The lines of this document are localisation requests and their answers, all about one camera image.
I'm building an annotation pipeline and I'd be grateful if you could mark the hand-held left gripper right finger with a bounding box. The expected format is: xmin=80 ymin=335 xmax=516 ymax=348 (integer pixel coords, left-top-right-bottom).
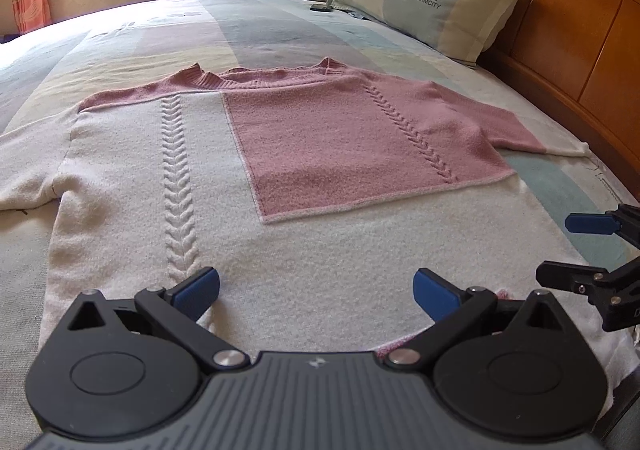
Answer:
xmin=385 ymin=267 xmax=576 ymax=373

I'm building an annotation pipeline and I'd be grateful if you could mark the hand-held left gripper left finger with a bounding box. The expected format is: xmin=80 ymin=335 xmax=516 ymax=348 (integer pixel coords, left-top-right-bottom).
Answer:
xmin=56 ymin=266 xmax=252 ymax=373

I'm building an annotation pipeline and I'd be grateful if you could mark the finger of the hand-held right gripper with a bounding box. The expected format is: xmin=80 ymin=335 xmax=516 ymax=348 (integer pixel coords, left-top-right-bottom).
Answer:
xmin=535 ymin=255 xmax=640 ymax=306
xmin=565 ymin=202 xmax=640 ymax=248

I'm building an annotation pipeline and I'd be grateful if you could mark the pink and white knit sweater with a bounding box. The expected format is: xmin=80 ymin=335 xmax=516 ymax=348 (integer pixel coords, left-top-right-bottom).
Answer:
xmin=0 ymin=57 xmax=638 ymax=383

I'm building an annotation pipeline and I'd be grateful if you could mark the wooden bed headboard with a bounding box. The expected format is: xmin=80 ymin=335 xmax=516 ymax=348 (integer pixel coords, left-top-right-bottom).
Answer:
xmin=405 ymin=0 xmax=640 ymax=176

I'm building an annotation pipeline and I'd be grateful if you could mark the bed with pastel sheet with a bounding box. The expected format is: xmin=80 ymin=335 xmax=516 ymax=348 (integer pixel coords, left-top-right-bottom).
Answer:
xmin=0 ymin=0 xmax=640 ymax=450

